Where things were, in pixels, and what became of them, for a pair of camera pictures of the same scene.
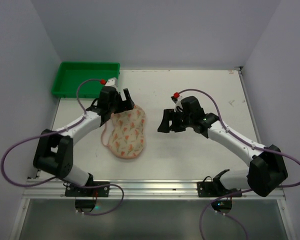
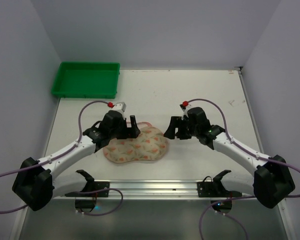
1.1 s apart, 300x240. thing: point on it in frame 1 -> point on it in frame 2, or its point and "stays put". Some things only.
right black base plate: (209, 188) stays put
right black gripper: (173, 120) -> (180, 129)
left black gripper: (122, 104) -> (128, 131)
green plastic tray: (70, 75) stays put
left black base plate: (103, 191) stays put
